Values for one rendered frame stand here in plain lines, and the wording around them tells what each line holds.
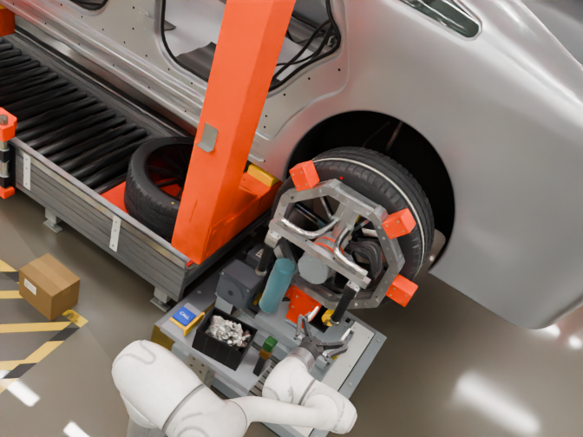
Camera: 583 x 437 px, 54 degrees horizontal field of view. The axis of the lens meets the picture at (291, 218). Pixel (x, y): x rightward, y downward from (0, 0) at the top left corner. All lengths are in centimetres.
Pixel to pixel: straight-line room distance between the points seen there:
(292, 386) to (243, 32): 112
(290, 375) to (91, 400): 112
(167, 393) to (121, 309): 169
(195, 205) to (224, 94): 51
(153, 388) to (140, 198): 166
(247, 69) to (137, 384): 109
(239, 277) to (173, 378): 140
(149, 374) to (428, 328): 240
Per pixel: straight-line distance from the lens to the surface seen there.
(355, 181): 218
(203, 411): 129
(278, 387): 178
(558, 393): 374
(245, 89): 198
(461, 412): 324
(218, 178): 219
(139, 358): 134
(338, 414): 177
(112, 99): 380
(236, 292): 268
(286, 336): 275
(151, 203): 281
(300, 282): 244
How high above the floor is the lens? 230
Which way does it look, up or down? 38 degrees down
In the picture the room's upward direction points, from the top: 22 degrees clockwise
